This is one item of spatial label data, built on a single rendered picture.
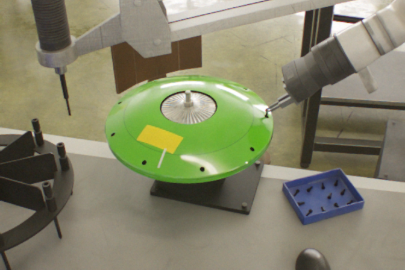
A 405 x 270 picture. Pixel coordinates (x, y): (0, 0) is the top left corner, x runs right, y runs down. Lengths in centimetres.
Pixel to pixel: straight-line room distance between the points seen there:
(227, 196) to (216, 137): 16
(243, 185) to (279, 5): 49
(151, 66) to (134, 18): 116
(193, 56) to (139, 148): 93
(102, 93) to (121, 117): 204
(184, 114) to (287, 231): 29
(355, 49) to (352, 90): 166
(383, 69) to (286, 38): 98
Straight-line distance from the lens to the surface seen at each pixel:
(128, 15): 58
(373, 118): 286
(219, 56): 327
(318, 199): 102
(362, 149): 241
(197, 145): 87
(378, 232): 100
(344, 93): 250
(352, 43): 88
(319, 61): 88
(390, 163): 125
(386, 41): 88
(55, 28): 60
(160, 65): 175
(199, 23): 60
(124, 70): 167
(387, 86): 262
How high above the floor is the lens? 164
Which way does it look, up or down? 37 degrees down
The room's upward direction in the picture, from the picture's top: 2 degrees counter-clockwise
